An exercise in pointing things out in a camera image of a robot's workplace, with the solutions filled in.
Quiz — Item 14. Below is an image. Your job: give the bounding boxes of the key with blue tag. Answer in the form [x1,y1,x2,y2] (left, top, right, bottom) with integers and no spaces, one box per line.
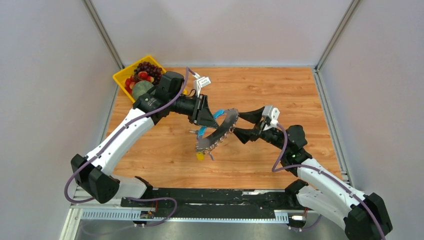
[208,152,215,161]

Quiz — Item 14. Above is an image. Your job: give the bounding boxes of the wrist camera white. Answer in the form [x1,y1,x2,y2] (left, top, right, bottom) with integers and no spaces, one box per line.
[192,72,211,97]
[262,105,280,131]

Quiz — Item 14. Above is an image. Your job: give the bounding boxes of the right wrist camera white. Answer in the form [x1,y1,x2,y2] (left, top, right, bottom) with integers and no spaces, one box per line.
[262,105,280,131]

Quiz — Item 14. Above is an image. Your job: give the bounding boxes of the green melon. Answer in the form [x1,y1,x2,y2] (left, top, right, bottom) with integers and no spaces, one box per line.
[132,80,154,101]

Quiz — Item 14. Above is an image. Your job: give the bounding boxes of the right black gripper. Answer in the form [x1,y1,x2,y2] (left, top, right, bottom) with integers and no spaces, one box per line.
[227,107,289,153]

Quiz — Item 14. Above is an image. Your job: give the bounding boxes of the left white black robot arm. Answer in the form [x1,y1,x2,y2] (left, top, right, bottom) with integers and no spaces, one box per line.
[70,68,219,207]

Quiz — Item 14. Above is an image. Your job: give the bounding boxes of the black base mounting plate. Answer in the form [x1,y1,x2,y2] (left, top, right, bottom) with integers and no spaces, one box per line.
[120,188,308,228]

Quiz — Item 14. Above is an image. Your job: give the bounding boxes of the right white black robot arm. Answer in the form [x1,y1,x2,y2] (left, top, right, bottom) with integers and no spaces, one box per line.
[233,105,393,240]

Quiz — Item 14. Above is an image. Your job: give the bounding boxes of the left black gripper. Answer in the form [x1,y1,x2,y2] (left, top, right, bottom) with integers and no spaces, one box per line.
[168,93,219,130]

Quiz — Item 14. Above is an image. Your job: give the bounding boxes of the yellow plastic fruit basket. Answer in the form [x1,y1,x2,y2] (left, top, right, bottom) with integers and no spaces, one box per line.
[113,55,166,103]

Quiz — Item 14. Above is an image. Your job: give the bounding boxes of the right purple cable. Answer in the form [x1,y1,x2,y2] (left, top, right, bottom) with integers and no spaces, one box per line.
[271,123,387,240]

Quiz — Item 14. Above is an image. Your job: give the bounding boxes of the metal key plate blue handle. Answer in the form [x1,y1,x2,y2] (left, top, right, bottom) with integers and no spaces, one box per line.
[195,108,239,154]

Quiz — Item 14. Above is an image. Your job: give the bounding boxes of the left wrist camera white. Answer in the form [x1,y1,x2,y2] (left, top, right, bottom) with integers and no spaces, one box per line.
[192,72,211,97]

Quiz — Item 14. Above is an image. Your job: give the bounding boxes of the dark purple grape bunch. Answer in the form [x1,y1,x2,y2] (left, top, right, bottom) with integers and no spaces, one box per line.
[133,61,164,85]

